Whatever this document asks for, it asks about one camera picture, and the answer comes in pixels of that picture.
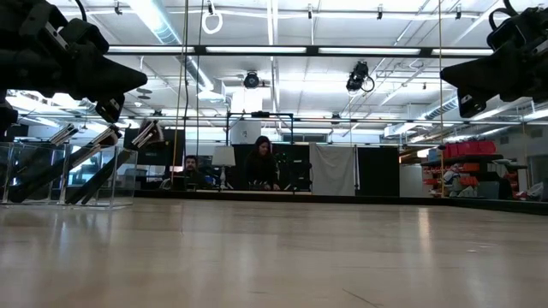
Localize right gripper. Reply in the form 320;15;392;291
440;12;526;120

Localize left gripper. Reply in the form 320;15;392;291
23;0;149;125

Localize black makeup brush dark head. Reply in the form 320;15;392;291
63;123;124;205

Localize clear acrylic brush organizer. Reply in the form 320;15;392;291
0;142;139;211

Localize large makeup brush silver ferrule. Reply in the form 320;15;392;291
78;119;165;206

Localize red storage bins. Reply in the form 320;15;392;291
442;140;497;160

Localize dark storage shelf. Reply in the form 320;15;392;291
420;153;530;200

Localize black screen panel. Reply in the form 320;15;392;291
122;127;186;168

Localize person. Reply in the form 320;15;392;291
170;154;207;192
242;135;283;193

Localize white shade table lamp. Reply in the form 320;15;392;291
211;145;237;191

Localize black partition panel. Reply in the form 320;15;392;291
357;146;401;198

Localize white hanging sheet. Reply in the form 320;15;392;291
308;142;357;198

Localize black backdrop curtain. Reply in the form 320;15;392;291
230;144;312;193

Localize yellow hanging cord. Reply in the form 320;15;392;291
170;0;189;185
438;0;444;198

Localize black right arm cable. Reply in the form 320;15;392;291
487;0;521;29

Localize black hanging cord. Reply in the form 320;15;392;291
194;0;205;156

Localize white hanging ring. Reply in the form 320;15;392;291
201;2;224;36

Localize black overhead camera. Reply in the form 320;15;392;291
345;61;376;93

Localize round black ceiling camera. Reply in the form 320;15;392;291
242;70;261;90

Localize black background rig frame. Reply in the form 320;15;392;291
225;111;296;149

